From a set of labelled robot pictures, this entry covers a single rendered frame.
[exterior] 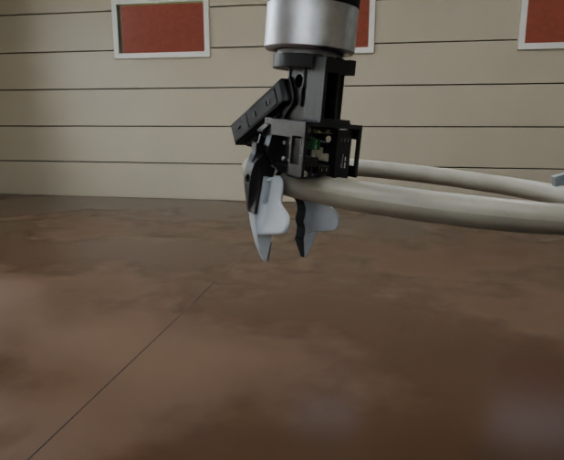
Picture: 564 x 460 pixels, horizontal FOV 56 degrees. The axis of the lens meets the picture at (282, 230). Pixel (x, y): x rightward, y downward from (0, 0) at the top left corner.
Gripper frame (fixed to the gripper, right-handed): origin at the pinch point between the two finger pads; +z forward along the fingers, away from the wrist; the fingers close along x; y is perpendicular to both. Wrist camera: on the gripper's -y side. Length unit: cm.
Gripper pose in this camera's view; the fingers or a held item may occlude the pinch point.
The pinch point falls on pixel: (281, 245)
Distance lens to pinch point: 58.5
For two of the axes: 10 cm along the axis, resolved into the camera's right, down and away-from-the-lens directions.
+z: -0.8, 9.7, 2.2
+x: 8.2, -0.6, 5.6
